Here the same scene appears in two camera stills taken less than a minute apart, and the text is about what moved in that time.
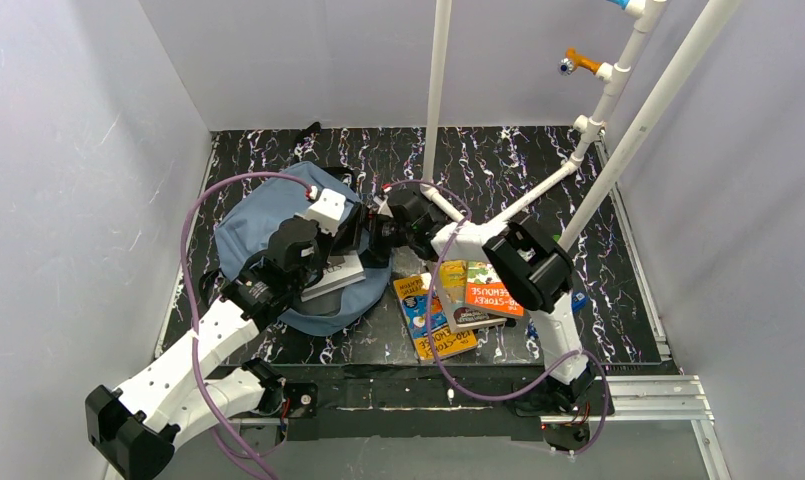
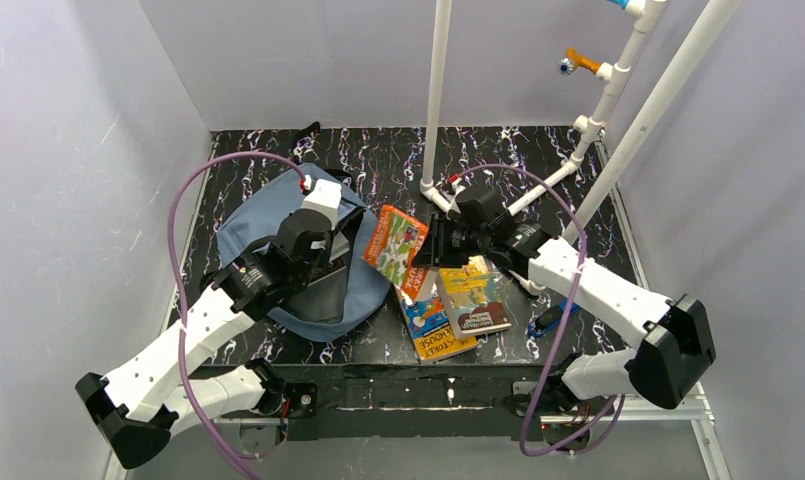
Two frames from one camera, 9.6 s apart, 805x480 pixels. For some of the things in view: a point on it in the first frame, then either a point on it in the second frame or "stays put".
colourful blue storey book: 413,294 stays put
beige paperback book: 452,286 stays put
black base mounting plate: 437,403 stays put
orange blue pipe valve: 573,59 stays put
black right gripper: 387,225 → 438,241
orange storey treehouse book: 484,288 → 392,246
